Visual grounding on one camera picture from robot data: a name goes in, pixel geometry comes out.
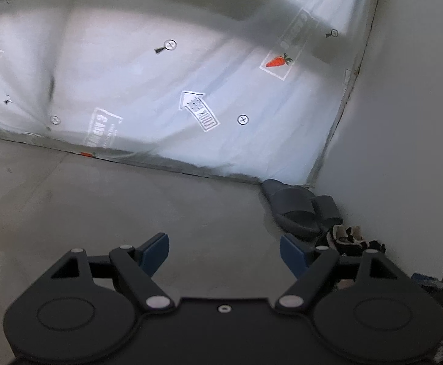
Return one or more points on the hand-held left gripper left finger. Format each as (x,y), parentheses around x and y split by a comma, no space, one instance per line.
(156,253)

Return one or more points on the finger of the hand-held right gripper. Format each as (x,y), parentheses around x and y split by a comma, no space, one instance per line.
(427,278)

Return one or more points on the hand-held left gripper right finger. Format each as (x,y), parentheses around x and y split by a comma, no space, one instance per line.
(293,254)

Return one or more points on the grey slide sandal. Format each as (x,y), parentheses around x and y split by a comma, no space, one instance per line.
(293,205)
(328,209)

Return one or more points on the white printed plastic sheet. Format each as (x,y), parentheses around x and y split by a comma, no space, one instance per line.
(168,64)

